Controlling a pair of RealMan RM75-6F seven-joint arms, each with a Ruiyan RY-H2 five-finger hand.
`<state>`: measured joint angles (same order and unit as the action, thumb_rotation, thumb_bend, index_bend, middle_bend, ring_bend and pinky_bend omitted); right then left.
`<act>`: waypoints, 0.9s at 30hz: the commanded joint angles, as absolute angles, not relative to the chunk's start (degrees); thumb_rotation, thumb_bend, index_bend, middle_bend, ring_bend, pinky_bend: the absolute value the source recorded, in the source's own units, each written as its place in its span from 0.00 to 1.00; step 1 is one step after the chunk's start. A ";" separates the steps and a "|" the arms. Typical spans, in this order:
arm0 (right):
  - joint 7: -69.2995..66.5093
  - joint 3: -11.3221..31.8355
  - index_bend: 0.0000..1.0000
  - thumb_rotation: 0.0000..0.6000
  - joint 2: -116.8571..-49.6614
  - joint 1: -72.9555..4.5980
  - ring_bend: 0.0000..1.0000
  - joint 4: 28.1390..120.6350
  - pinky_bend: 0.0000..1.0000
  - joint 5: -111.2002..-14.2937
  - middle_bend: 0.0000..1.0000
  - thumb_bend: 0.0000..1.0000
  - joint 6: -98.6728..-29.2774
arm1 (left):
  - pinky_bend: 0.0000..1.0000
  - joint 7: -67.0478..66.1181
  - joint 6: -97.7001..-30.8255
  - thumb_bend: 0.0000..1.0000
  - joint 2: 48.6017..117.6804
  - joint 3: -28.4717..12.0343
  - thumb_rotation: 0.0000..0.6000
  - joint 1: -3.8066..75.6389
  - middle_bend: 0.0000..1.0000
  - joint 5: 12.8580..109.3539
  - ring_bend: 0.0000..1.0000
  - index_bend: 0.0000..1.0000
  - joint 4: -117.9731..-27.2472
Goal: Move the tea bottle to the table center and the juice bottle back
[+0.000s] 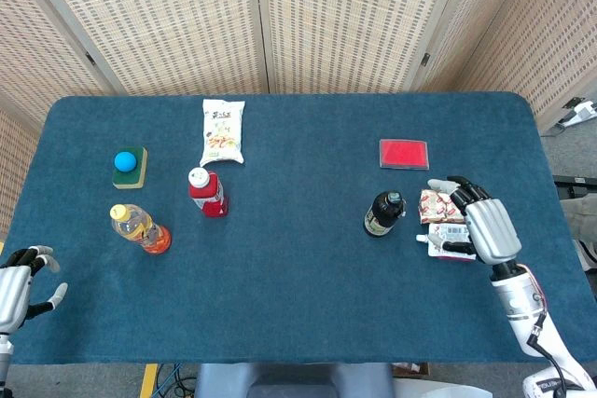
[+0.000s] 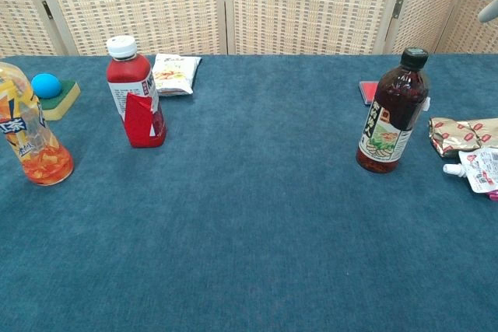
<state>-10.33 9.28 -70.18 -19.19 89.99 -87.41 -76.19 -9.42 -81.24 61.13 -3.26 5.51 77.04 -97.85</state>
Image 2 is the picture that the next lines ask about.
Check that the dark brown tea bottle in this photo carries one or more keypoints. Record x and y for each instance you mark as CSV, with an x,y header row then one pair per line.
x,y
389,114

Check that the yellow iced tea bottle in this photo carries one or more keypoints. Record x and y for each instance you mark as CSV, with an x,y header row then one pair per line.
x,y
31,133

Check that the woven folding screen panel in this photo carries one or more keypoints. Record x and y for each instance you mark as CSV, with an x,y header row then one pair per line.
x,y
472,40
432,9
136,1
311,5
19,17

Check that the black screen hinge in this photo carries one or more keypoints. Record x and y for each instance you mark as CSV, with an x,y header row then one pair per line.
x,y
47,9
397,8

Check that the gold snack wrapper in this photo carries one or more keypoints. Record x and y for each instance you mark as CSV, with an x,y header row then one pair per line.
x,y
463,133

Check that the red flat ink pad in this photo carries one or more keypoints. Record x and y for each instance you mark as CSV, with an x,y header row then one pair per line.
x,y
367,93

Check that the white spout pouch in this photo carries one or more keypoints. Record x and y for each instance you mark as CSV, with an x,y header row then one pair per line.
x,y
480,170

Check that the pink packet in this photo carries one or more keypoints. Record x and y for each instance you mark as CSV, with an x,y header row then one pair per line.
x,y
494,195

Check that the blue tablecloth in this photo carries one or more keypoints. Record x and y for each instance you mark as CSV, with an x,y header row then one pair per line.
x,y
249,211

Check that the white snack packet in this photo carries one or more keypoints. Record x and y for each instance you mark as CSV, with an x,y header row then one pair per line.
x,y
173,75

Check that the red juice bottle white cap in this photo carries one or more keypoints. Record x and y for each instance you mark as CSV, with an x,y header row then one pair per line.
x,y
134,87

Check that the green yellow sponge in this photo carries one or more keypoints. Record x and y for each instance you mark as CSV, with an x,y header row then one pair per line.
x,y
62,104

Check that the blue ball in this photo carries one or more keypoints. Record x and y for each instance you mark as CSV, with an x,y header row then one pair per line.
x,y
46,85

